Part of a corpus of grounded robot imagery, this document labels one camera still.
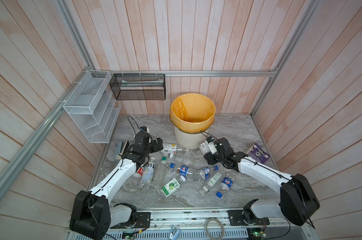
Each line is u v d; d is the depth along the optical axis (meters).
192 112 0.99
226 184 0.80
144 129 0.75
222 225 0.72
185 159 0.90
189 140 0.90
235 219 0.73
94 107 0.72
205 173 0.84
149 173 0.84
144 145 0.65
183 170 0.85
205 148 0.86
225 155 0.66
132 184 0.86
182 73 0.98
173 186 0.81
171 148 0.93
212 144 0.77
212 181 0.81
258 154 0.95
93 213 0.41
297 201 0.42
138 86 1.04
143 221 0.73
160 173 0.87
